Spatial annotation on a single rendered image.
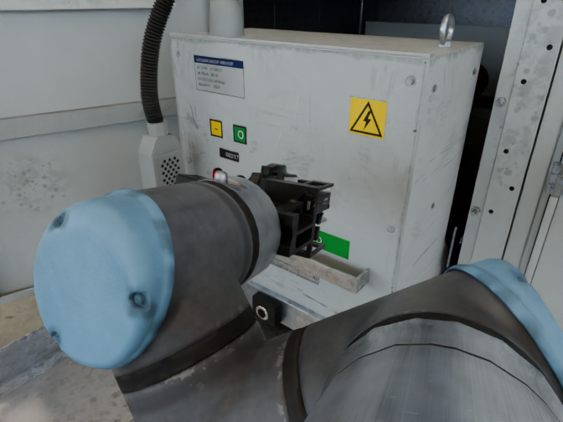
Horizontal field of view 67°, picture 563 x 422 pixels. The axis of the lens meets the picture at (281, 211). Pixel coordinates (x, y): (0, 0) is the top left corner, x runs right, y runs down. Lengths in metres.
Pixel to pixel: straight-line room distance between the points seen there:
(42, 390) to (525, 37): 0.96
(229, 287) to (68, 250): 0.09
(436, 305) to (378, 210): 0.46
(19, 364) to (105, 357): 0.70
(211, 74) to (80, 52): 0.32
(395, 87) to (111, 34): 0.64
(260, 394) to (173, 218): 0.10
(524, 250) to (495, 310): 0.65
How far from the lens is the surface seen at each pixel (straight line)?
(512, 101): 0.77
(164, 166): 0.82
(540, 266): 0.83
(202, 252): 0.25
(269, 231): 0.33
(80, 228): 0.24
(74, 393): 0.87
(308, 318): 0.83
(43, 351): 0.95
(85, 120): 1.02
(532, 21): 0.76
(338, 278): 0.69
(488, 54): 1.41
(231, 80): 0.76
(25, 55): 1.00
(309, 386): 0.22
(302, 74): 0.66
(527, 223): 0.82
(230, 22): 0.81
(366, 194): 0.65
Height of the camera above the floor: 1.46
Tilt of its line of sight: 27 degrees down
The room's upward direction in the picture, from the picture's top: straight up
